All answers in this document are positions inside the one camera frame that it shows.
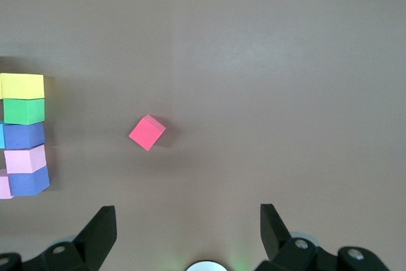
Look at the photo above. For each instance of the pink foam cube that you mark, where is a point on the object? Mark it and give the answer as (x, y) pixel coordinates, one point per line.
(4, 187)
(22, 160)

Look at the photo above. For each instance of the green foam cube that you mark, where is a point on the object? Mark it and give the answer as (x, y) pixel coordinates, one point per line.
(23, 111)

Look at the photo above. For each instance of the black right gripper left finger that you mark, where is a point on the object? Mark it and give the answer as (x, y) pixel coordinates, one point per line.
(92, 245)

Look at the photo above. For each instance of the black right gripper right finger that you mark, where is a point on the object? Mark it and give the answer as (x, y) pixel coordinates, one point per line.
(279, 248)

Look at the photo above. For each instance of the purple foam cube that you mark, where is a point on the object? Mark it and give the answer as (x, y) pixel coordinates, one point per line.
(22, 136)
(27, 183)

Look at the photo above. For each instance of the yellow foam cube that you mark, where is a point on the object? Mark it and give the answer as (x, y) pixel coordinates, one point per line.
(23, 86)
(1, 87)

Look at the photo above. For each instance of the blue foam cube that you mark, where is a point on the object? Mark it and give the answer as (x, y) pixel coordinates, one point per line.
(2, 136)

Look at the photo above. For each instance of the red foam cube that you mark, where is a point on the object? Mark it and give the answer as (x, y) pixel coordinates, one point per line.
(146, 133)

